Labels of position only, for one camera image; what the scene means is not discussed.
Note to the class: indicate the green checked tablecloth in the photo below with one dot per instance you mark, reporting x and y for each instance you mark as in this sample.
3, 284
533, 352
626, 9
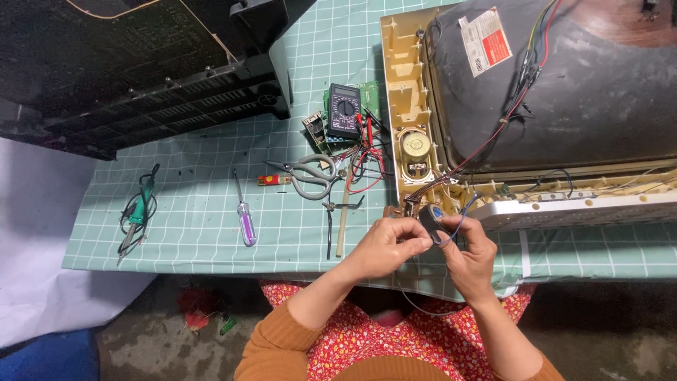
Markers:
211, 201

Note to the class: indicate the person's right hand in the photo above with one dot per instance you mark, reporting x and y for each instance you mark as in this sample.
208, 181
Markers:
470, 259

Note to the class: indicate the blue plastic object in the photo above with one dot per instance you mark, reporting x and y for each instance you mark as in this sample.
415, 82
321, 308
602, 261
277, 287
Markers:
47, 357

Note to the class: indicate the black metal tool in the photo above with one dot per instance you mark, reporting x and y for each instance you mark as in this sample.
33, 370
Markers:
330, 211

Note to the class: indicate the oval television speaker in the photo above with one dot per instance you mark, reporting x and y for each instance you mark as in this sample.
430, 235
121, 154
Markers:
415, 151

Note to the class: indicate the green circuit board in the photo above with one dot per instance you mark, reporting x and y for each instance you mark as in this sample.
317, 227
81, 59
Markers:
365, 98

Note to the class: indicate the small green object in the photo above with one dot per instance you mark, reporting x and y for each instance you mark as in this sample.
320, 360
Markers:
228, 325

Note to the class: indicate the old beige television chassis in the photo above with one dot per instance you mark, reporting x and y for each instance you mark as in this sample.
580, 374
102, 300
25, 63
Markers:
412, 106

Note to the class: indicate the white cloth sheet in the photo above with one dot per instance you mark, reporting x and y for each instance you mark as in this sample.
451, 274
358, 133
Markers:
47, 243

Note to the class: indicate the red plastic scrap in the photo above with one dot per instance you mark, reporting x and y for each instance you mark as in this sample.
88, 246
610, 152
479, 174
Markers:
194, 312

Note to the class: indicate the black electrical tape roll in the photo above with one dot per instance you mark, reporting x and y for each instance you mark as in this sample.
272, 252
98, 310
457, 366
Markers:
429, 219

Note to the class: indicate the beige wooden stick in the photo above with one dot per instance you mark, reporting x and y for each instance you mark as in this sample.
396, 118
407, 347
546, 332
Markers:
344, 217

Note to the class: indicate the person's left hand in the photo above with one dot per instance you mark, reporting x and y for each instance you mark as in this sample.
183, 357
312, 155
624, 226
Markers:
383, 251

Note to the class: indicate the small transformer component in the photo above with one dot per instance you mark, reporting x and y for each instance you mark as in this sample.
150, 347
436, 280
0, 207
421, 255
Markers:
316, 128

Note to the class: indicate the brown circuit board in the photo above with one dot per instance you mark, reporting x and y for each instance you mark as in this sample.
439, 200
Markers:
402, 211

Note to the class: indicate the black television back cover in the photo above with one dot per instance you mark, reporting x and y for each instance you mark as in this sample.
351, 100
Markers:
132, 74

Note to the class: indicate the black digital multimeter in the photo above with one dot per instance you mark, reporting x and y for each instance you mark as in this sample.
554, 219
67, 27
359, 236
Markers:
344, 111

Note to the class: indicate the red floral dress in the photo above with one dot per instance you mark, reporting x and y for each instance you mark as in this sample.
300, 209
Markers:
412, 338

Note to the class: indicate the grey picture tube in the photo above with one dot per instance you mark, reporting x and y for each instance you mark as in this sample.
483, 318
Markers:
560, 84

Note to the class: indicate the red multimeter probe lead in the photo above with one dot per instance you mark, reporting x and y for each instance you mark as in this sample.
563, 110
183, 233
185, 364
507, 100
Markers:
370, 158

